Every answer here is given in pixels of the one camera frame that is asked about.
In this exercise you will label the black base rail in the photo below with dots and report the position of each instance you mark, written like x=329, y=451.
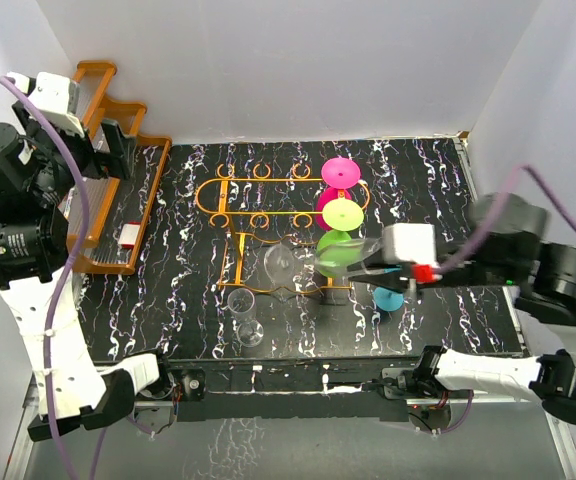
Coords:
x=305, y=388

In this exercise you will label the red white eraser block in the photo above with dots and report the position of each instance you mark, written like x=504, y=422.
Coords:
x=129, y=235

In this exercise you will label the green wine glass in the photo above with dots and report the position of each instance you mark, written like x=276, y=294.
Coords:
x=336, y=249

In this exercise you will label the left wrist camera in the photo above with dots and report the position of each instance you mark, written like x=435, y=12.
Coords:
x=55, y=96

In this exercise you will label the orange wooden shelf rack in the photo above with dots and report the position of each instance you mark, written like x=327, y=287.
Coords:
x=115, y=202

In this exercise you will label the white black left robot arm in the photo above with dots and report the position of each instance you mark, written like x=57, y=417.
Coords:
x=40, y=162

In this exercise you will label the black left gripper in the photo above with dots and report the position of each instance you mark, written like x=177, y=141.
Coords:
x=95, y=162

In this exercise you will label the gold wire wine glass rack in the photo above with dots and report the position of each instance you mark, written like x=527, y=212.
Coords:
x=212, y=197

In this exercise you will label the clear wine glass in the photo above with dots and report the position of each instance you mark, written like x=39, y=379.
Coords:
x=249, y=331
x=283, y=262

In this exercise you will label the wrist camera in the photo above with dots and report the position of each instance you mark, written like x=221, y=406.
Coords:
x=414, y=244
x=55, y=96

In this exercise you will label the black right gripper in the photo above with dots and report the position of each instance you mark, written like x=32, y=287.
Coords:
x=387, y=277

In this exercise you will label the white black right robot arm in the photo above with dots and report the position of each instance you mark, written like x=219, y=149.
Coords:
x=547, y=293

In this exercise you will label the blue wine glass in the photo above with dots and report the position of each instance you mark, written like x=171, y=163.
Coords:
x=387, y=300

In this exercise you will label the pink wine glass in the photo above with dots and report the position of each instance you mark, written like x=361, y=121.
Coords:
x=340, y=174

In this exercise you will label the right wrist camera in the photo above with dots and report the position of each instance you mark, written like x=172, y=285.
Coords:
x=414, y=244

